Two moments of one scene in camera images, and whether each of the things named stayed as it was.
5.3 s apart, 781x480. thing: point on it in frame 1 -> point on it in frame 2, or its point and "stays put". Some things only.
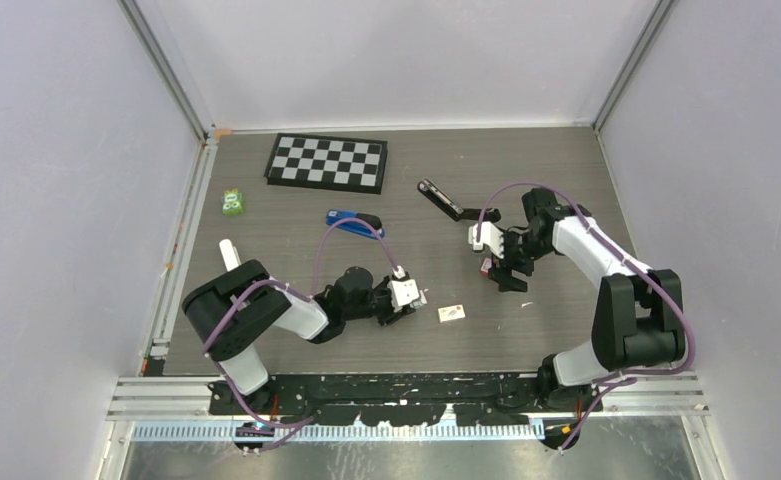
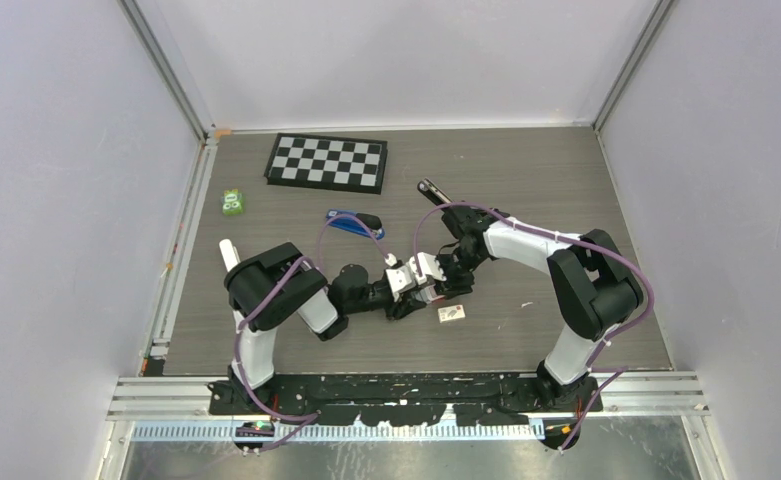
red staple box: [486, 265] -> [427, 295]
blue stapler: [355, 226] stays put
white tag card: [451, 313] stays put
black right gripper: [503, 276] -> [453, 286]
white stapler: [229, 254] stays put
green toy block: [233, 202] stays put
